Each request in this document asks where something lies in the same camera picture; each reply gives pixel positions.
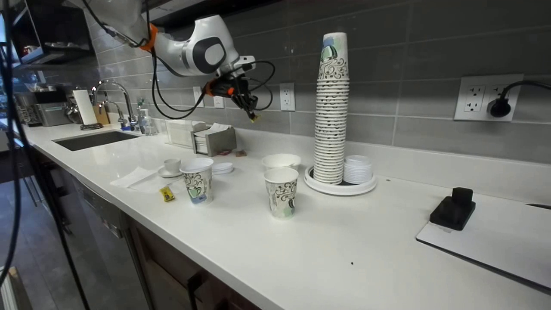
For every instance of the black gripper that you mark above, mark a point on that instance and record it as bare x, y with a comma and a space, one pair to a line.
230, 87

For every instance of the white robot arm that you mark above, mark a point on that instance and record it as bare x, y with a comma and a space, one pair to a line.
195, 49

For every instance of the small white bowl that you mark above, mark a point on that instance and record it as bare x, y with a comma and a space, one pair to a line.
171, 164

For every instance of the yellow condiment packet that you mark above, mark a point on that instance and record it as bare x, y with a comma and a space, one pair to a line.
168, 194

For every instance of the grey napkin holder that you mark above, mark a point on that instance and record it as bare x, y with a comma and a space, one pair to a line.
218, 140

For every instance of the white napkin box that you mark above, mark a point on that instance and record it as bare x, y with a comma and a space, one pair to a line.
182, 132

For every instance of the tall stack of paper cups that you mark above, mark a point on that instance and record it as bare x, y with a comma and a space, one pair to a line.
331, 114

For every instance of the lidded patterned paper cup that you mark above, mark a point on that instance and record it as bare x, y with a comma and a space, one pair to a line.
199, 182

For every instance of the open patterned paper cup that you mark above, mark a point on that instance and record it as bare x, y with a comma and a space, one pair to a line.
281, 195

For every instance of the white saucer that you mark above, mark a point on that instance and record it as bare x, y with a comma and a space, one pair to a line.
171, 175

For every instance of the clear soap bottle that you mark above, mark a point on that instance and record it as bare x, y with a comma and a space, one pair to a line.
145, 121

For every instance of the round white tray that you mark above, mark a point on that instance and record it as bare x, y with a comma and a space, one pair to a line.
340, 188

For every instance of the stack of white lids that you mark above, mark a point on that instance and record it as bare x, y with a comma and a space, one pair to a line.
359, 169

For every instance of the chrome faucet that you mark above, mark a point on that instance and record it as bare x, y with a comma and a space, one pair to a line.
121, 95

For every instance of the dark sink basin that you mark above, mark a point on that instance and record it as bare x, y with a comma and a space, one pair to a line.
95, 140

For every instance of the white upright sign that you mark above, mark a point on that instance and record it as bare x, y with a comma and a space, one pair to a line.
85, 107

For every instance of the grey counter cabinet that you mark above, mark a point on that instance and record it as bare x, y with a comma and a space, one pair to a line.
114, 247

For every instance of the steel coffee machine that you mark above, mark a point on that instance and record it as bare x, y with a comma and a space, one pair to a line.
45, 106

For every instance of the black charging device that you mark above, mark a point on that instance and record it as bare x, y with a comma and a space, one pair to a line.
454, 207

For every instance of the flat white board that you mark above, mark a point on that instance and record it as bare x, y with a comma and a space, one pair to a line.
500, 242

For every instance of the white single wall outlet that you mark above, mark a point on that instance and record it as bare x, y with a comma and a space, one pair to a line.
287, 97

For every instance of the small white wall outlet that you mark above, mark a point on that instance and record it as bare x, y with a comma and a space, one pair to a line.
199, 95

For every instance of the dark wall shelf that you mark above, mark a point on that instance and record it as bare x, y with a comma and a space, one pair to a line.
44, 35

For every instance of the white double wall outlet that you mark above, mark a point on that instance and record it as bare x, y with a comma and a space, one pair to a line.
479, 97

